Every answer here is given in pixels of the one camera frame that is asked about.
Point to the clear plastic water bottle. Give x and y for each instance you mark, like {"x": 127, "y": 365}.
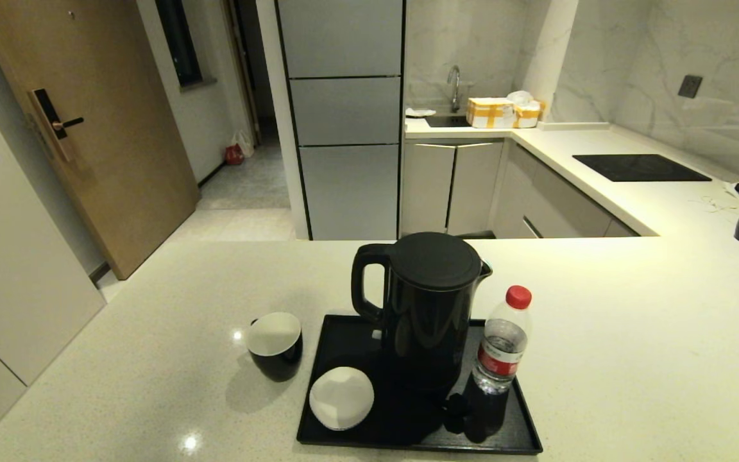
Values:
{"x": 503, "y": 346}

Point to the black electric kettle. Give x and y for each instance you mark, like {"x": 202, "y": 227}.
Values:
{"x": 430, "y": 301}

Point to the beige cabinet door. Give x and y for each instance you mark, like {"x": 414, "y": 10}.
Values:
{"x": 475, "y": 186}
{"x": 426, "y": 189}

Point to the tall grey fridge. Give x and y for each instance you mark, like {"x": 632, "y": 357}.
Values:
{"x": 344, "y": 128}

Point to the white cloth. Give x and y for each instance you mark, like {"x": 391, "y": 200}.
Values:
{"x": 419, "y": 111}

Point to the kitchen sink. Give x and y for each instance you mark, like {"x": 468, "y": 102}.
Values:
{"x": 446, "y": 120}

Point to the red and white bag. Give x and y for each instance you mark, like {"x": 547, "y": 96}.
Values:
{"x": 235, "y": 153}

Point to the cardboard box yellow tape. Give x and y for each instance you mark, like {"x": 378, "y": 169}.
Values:
{"x": 489, "y": 112}

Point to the white saucer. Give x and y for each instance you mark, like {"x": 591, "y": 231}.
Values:
{"x": 342, "y": 398}

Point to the chrome faucet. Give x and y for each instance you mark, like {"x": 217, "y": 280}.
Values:
{"x": 455, "y": 83}

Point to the beige drawer cabinet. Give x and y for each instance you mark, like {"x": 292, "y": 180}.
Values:
{"x": 555, "y": 202}

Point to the black rectangular tray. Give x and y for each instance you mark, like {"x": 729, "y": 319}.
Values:
{"x": 408, "y": 417}

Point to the small box yellow tape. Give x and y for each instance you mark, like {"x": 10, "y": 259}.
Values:
{"x": 528, "y": 115}

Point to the white plastic bag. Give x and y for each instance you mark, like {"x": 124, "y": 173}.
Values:
{"x": 522, "y": 96}

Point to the dark window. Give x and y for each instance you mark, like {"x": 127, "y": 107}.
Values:
{"x": 180, "y": 42}

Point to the black induction cooktop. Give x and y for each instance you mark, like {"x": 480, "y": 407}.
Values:
{"x": 639, "y": 167}

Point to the brown wooden door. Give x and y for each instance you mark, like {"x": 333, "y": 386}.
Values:
{"x": 100, "y": 128}

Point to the white side cabinet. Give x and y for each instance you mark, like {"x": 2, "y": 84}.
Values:
{"x": 10, "y": 256}

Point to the grey wall socket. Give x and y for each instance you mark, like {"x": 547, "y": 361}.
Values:
{"x": 690, "y": 86}

